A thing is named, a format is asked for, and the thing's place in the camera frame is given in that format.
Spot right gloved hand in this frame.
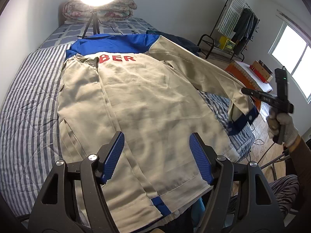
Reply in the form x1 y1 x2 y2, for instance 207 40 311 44
266 107 299 148

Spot red brown box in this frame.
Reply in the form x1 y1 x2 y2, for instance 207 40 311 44
250 60 273 84

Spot striped blue white mattress cover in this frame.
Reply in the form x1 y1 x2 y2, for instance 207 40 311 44
0 44 256 218

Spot yellow box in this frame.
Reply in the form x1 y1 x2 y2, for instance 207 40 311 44
218 35 236 53

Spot right forearm brown sleeve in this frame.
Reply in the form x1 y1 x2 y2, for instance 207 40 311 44
286 135 310 215

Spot window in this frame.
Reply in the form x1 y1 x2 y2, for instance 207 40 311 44
268 10 310 103

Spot orange covered table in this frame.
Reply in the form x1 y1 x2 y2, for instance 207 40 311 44
225 60 274 112

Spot dark hanging clothes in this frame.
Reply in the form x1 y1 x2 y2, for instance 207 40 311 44
231 8 259 55

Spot striped trouser leg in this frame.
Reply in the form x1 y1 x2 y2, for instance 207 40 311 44
230 174 301 220

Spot folded floral quilt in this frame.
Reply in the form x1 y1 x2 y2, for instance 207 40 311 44
62 0 137 24

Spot black clothes rack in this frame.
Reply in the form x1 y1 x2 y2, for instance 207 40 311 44
197 0 260 62

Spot striped hanging cloth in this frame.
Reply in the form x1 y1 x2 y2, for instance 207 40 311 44
216 0 246 37

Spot beige and blue work jacket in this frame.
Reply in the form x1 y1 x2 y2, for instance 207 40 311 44
58 34 258 232

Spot blue checked bed sheet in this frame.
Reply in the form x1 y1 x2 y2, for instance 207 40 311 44
39 17 156 49

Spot dark navy garment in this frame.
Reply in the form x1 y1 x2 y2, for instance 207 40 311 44
146 30 201 56

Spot black tripod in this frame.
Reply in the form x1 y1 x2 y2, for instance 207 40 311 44
81 9 100 38

